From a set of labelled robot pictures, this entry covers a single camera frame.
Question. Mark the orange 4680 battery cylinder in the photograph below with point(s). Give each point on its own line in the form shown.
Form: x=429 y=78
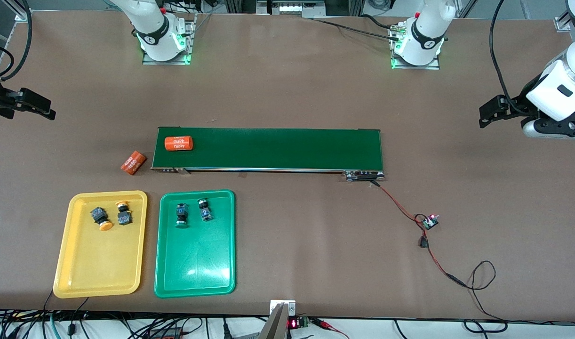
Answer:
x=179 y=143
x=134 y=163

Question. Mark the silver mounting bracket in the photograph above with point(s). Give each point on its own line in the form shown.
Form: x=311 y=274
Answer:
x=274 y=303

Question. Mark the yellow plastic tray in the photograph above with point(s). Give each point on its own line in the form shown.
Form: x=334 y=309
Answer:
x=100 y=259

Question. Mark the red clip lead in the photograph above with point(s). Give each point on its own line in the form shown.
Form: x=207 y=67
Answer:
x=326 y=325

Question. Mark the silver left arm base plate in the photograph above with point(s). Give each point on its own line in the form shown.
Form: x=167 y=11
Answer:
x=434 y=65

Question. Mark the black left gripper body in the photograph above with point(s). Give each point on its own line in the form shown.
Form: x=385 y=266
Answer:
x=524 y=96

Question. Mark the green conveyor belt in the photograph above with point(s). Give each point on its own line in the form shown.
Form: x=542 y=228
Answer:
x=292 y=148

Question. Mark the green plastic tray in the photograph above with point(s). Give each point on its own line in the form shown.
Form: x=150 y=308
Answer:
x=195 y=263

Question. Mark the red LED display module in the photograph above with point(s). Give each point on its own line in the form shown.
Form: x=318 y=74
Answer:
x=294 y=323

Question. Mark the green push button switch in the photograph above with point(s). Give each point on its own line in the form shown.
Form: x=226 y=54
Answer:
x=205 y=210
x=181 y=215

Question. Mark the aluminium frame profile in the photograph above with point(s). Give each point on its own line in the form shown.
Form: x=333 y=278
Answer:
x=563 y=23
x=19 y=17

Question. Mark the yellow push button switch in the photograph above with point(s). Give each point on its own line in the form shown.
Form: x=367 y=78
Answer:
x=123 y=214
x=100 y=217

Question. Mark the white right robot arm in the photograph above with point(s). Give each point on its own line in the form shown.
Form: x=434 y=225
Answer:
x=151 y=23

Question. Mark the small green circuit board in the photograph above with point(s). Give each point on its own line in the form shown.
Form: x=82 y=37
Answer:
x=429 y=221

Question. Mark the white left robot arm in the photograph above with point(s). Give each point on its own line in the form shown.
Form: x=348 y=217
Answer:
x=558 y=89

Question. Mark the small black inline connector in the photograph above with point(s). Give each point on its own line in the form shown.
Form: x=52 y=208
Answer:
x=423 y=242

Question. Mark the silver machine frame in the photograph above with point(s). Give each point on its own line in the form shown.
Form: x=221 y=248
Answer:
x=268 y=7

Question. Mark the grey camera mount pole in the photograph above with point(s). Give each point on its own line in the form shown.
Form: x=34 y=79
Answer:
x=273 y=327

